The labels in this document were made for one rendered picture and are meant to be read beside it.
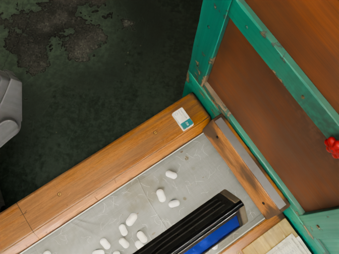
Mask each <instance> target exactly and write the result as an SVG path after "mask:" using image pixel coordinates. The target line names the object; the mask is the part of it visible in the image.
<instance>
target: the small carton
mask: <svg viewBox="0 0 339 254"><path fill-rule="evenodd" d="M172 116H173V118H174V119H175V120H176V122H177V123H178V125H179V126H180V127H181V129H182V130H183V131H185V130H187V129H188V128H190V127H191V126H193V124H194V123H193V122H192V120H191V119H190V117H189V116H188V115H187V113H186V112H185V111H184V109H183V108H182V107H181V108H180V109H178V110H177V111H175V112H173V113H172Z"/></svg>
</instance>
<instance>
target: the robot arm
mask: <svg viewBox="0 0 339 254"><path fill-rule="evenodd" d="M21 121H22V82H21V81H20V80H19V79H18V78H17V77H16V76H15V74H14V73H13V72H11V71H8V70H6V69H4V70H3V71H1V70H0V147H2V146H3V145H4V144H5V143H6V142H7V141H9V140H10V139H11V138H12V137H14V136H15V135H16V134H17V133H18V132H19V131H20V128H21Z"/></svg>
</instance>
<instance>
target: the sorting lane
mask: <svg viewBox="0 0 339 254"><path fill-rule="evenodd" d="M168 170H170V171H172V172H175V173H176V174H177V177H176V178H175V179H172V178H170V177H167V176H166V174H165V173H166V172H167V171H168ZM158 189H162V190H163V192H164V195H165V197H166V200H165V201H164V202H160V201H159V199H158V196H157V194H156V192H157V190H158ZM224 189H226V190H228V191H229V192H231V193H232V194H233V195H235V196H236V197H238V198H239V199H240V200H241V201H242V202H243V203H244V205H245V209H246V213H247V217H248V222H247V223H246V224H245V225H243V226H242V227H241V228H239V229H238V230H237V231H235V232H234V233H232V234H231V235H230V236H228V237H227V238H226V239H224V240H223V241H222V242H220V243H219V244H218V248H217V249H216V250H213V249H211V250H209V251H208V252H207V253H205V254H218V253H219V252H221V251H222V250H223V249H225V248H226V247H227V246H229V245H230V244H231V243H233V242H234V241H235V240H237V239H238V238H240V237H241V236H242V235H244V234H245V233H246V232H248V231H249V230H250V229H252V228H253V227H254V226H256V225H257V224H258V223H260V222H261V221H262V220H264V219H265V218H264V216H263V215H262V213H261V212H260V211H259V209H258V208H257V206H256V205H255V204H254V202H253V201H252V200H251V198H250V197H249V195H248V194H247V193H246V191H245V190H244V188H243V187H242V186H241V184H240V183H239V181H238V180H237V178H236V177H235V175H234V174H233V172H232V171H231V169H230V168H229V167H228V165H227V164H226V163H225V161H224V160H223V159H222V157H221V156H220V154H219V153H218V152H217V150H216V149H215V147H214V146H213V145H212V143H211V142H210V141H209V139H208V138H207V137H206V135H205V134H204V133H202V134H200V135H199V136H197V137H196V138H194V139H193V140H191V141H190V142H188V143H187V144H185V145H184V146H182V147H180V148H179V149H177V150H176V151H174V152H173V153H171V154H170V155H168V156H167V157H165V158H164V159H162V160H161V161H159V162H158V163H156V164H155V165H153V166H152V167H150V168H149V169H147V170H146V171H144V172H143V173H141V174H140V175H138V176H137V177H135V178H133V179H132V180H130V181H129V182H127V183H126V184H125V185H123V186H122V187H120V188H119V189H117V190H116V191H114V192H113V193H111V194H110V195H108V196H106V197H105V198H103V199H102V200H100V201H99V202H97V203H96V204H94V205H93V206H91V207H90V208H88V209H87V210H85V211H84V212H82V213H81V214H79V215H78V216H76V217H75V218H73V219H72V220H70V221H69V222H67V223H66V224H64V225H63V226H61V227H60V228H58V229H57V230H55V231H54V232H52V233H50V234H49V235H47V236H46V237H44V238H43V239H41V240H40V241H38V242H37V243H35V244H34V245H32V246H31V247H29V248H28V249H26V250H24V251H23V252H21V253H20V254H43V253H44V252H45V251H47V250H48V251H50V252H51V254H92V253H93V251H94V250H100V249H101V250H103V251H104V254H113V252H114V251H116V250H117V251H119V252H120V254H133V253H134V252H135V251H137V250H138V249H137V248H136V246H135V242H136V241H138V240H139V238H138V237H137V233H138V232H139V231H142V232H143V233H144V234H145V235H146V237H147V242H146V243H143V245H145V244H147V243H148V242H150V241H151V240H153V239H154V238H156V237H157V236H158V235H160V234H161V233H163V232H164V231H166V230H167V229H168V228H170V227H171V226H173V225H174V224H176V223H177V222H178V221H180V220H181V219H183V218H184V217H185V216H187V215H188V214H190V213H191V212H193V211H194V210H195V209H197V208H198V207H200V206H201V205H202V204H204V203H205V202H207V201H208V200H209V199H211V198H212V197H214V196H215V195H216V194H218V193H220V192H221V191H222V190H224ZM173 200H179V201H180V204H179V205H178V206H176V207H172V208H171V207H170V206H169V205H168V203H169V202H170V201H173ZM131 213H136V214H137V219H136V221H135V222H134V224H133V225H132V226H128V225H127V224H126V220H127V218H128V217H129V215H130V214H131ZM121 224H124V225H125V227H126V229H127V231H128V233H127V235H125V236H123V235H122V234H121V232H120V230H119V226H120V225H121ZM102 238H105V239H106V240H107V241H108V242H109V243H110V248H109V249H105V248H104V247H103V246H102V245H101V244H100V240H101V239H102ZM120 238H124V239H125V240H126V241H127V242H128V243H129V247H128V248H124V247H123V246H122V245H121V244H120V243H119V239H120ZM139 241H140V240H139Z"/></svg>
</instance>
